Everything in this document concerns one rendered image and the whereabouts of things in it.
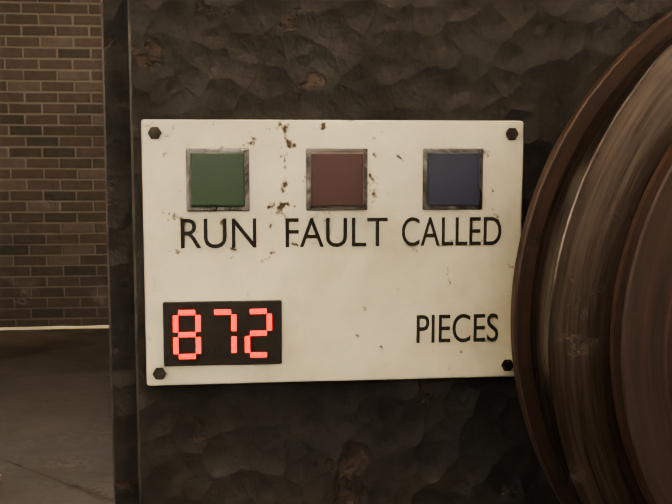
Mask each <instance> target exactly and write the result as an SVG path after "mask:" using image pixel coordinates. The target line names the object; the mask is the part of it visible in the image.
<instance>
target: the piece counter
mask: <svg viewBox="0 0 672 504"><path fill-rule="evenodd" d="M250 314H267V309H250ZM178 315H195V310H178ZM178 315H175V316H173V332H178ZM214 315H231V309H216V310H214ZM267 330H272V314H267ZM267 330H262V331H250V336H267ZM195 331H196V332H201V315H195ZM231 331H237V319H236V314H232V315H231ZM196 332H178V337H196ZM250 336H245V353H250V358H260V357H267V352H250ZM178 337H174V338H173V354H179V338H178ZM231 348H232V353H237V336H231ZM196 354H201V337H196ZM196 354H179V359H196Z"/></svg>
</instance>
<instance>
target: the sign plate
mask: <svg viewBox="0 0 672 504"><path fill-rule="evenodd" d="M523 125H524V124H523V122H522V121H437V120H186V119H144V120H142V121H141V139H142V185H143V231H144V277H145V323H146V369H147V384H148V385H149V386H158V385H197V384H237V383H276V382H315V381H354V380H393V379H432V378H471V377H510V376H514V369H513V360H512V349H511V296H512V285H513V276H514V269H515V262H516V257H517V251H518V246H519V241H520V237H521V220H522V172H523ZM191 153H244V154H245V206H244V207H191V180H190V154H191ZM311 153H363V154H364V205H363V206H311V156H310V155H311ZM428 153H479V154H480V179H479V205H477V206H428V205H427V164H428ZM216 309H231V315H232V314H236V319H237V331H231V315H214V310H216ZM250 309H267V314H272V330H267V314H250ZM178 310H195V315H201V332H196V331H195V315H178ZM175 315H178V332H196V337H201V354H196V337H178V332H173V316H175ZM262 330H267V336H250V331H262ZM231 336H237V353H232V348H231ZM245 336H250V352H267V357H260V358H250V353H245ZM174 337H178V338H179V354H196V359H179V354H173V338H174Z"/></svg>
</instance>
